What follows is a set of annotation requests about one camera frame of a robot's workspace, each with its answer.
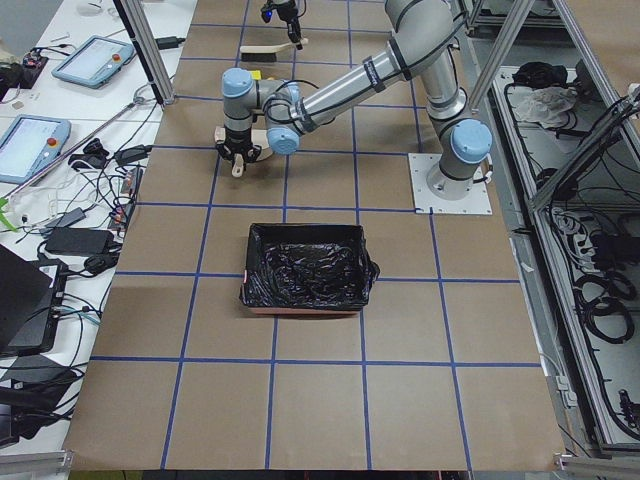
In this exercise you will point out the aluminium frame post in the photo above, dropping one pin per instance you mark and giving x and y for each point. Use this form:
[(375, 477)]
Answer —
[(139, 31)]

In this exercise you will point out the teach pendant tablet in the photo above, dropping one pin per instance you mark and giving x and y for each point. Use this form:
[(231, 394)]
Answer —
[(95, 62), (29, 144)]

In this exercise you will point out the upper teach pendant tablet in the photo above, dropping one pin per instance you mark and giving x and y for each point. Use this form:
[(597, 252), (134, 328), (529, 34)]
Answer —
[(95, 62)]

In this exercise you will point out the black laptop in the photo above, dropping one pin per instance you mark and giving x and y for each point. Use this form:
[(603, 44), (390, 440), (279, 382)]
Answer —
[(31, 295)]

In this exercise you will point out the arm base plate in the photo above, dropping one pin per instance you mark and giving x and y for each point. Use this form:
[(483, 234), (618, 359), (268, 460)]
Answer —
[(434, 193)]

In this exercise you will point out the crumpled white cloth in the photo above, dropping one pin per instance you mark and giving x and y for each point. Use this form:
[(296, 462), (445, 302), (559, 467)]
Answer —
[(549, 107)]

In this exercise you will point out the pink bin with black bag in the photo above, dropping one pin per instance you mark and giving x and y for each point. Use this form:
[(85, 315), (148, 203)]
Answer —
[(307, 269)]

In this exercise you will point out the white plastic dustpan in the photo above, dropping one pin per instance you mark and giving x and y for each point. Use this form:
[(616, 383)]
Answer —
[(238, 166)]

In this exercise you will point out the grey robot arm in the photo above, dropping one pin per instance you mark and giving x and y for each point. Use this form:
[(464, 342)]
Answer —
[(272, 7), (418, 47)]

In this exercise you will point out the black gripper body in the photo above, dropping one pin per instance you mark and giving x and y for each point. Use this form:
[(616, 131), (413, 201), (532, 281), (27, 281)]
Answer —
[(237, 144), (287, 11)]

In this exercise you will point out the lower teach pendant tablet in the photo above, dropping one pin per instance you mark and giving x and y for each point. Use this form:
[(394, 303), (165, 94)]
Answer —
[(29, 144)]

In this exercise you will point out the black power brick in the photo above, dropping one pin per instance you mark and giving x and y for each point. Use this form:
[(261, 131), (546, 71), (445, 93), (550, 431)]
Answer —
[(78, 241)]

